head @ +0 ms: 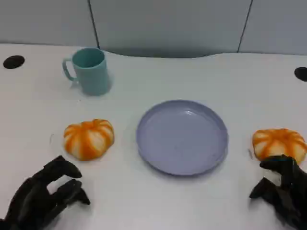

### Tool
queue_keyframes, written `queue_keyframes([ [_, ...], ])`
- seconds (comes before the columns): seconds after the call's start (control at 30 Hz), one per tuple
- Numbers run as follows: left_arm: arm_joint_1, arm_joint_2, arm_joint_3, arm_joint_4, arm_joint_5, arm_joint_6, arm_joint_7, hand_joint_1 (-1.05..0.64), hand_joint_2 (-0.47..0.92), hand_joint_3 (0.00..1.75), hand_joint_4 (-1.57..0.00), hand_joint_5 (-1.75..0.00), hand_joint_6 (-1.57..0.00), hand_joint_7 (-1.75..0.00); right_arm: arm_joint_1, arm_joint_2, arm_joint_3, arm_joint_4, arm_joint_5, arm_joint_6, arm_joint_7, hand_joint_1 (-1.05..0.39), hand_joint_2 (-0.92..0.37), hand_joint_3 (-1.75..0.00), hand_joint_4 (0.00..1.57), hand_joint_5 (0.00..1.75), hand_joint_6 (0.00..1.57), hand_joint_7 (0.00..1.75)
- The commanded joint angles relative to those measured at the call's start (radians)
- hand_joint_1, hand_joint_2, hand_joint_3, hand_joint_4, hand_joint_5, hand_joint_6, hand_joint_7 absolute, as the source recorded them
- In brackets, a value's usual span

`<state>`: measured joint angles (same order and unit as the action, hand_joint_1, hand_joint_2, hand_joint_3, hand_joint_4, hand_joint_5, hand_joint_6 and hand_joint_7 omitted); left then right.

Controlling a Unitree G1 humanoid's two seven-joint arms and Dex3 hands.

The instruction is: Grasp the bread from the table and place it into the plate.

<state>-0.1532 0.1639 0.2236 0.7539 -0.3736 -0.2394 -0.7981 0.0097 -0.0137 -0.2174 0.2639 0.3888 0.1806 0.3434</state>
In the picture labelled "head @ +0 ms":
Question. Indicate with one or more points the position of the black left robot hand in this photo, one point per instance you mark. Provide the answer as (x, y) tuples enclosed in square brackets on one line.
[(31, 198)]

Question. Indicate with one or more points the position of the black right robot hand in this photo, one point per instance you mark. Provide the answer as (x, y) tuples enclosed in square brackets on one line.
[(292, 191)]

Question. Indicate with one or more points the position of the lilac plate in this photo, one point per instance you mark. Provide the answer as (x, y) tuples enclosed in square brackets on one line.
[(182, 139)]

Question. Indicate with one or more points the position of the pale green mug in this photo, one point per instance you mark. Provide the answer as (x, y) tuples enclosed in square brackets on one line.
[(93, 79)]

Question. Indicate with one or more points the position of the orange and white bread roll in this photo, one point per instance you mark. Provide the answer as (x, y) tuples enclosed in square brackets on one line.
[(278, 142), (88, 139)]

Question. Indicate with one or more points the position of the grey desk partition panel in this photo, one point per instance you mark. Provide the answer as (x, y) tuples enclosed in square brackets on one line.
[(43, 21), (280, 26), (168, 26)]

